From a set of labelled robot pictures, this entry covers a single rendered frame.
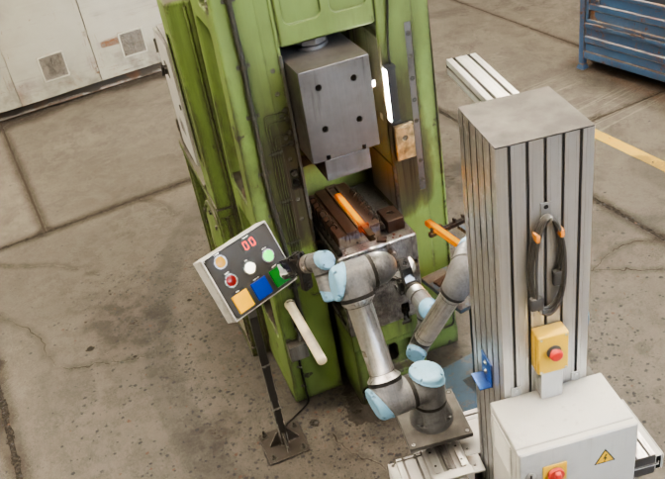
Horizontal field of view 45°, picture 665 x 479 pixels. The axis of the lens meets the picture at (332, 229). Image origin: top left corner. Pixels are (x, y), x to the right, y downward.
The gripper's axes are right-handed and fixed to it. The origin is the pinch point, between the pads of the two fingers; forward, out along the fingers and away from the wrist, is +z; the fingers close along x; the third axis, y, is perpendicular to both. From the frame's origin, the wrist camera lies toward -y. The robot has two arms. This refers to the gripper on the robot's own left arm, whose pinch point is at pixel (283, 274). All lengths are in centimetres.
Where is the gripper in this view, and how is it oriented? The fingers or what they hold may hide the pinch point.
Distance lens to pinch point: 330.4
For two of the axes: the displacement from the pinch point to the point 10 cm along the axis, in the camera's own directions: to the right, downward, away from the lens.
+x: -6.9, 4.8, -5.5
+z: -5.4, 1.6, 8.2
